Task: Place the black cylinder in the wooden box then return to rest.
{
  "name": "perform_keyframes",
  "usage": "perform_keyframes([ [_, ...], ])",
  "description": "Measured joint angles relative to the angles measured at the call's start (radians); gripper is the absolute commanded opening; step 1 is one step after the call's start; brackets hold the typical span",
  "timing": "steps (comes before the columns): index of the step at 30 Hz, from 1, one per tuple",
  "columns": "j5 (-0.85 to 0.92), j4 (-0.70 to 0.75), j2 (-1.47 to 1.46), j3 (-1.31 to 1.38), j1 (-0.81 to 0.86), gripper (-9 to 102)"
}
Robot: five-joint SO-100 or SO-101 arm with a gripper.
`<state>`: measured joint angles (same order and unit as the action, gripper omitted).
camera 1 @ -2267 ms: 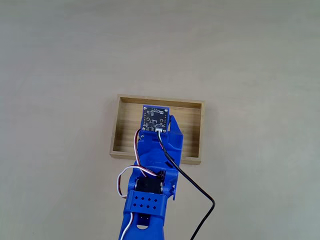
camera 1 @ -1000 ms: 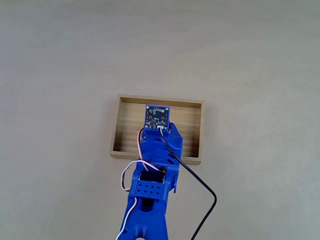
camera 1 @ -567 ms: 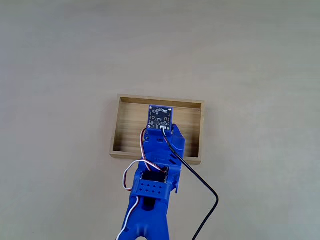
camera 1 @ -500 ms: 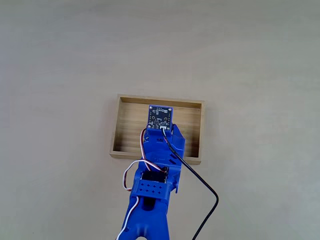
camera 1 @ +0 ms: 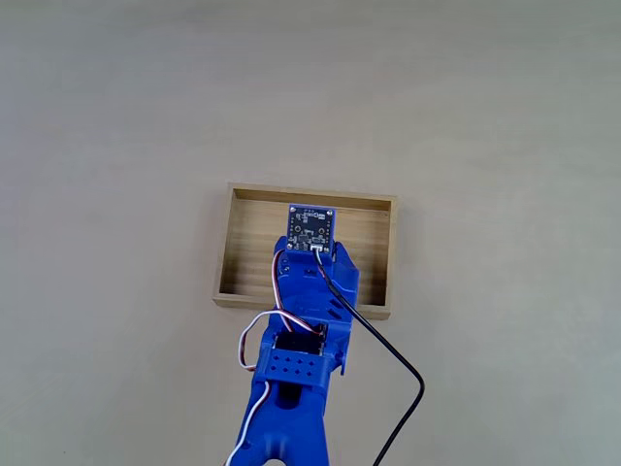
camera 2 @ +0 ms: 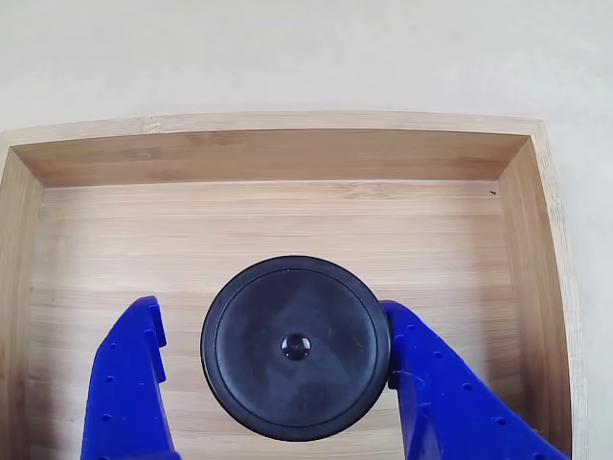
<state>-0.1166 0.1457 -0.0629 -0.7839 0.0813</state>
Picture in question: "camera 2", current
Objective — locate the shallow wooden box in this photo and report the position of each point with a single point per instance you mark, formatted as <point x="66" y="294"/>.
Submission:
<point x="287" y="215"/>

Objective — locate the black cylinder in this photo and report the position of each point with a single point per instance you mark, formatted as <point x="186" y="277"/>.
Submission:
<point x="297" y="347"/>

